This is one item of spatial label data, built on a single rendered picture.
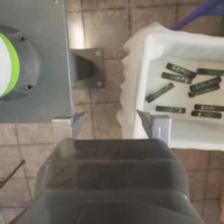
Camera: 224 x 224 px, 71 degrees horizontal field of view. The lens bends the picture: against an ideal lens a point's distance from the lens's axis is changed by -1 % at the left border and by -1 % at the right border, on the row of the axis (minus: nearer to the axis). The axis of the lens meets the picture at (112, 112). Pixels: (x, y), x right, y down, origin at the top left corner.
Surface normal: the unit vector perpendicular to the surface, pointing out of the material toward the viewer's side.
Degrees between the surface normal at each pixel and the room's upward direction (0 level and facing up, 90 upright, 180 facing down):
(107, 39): 0
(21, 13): 0
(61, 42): 0
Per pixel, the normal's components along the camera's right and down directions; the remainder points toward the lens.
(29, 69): 0.94, 0.22
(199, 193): -0.01, 0.25
